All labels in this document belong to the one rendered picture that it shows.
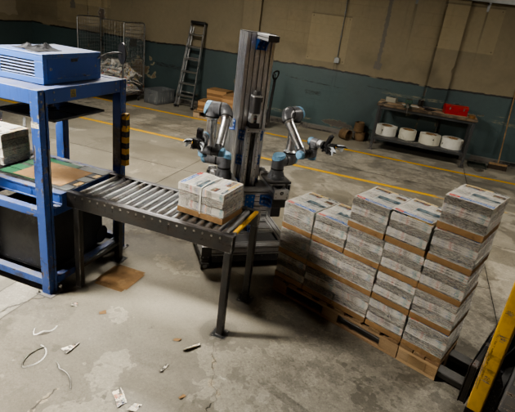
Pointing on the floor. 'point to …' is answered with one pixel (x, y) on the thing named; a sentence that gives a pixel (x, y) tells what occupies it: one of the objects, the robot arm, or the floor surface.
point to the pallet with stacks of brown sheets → (214, 100)
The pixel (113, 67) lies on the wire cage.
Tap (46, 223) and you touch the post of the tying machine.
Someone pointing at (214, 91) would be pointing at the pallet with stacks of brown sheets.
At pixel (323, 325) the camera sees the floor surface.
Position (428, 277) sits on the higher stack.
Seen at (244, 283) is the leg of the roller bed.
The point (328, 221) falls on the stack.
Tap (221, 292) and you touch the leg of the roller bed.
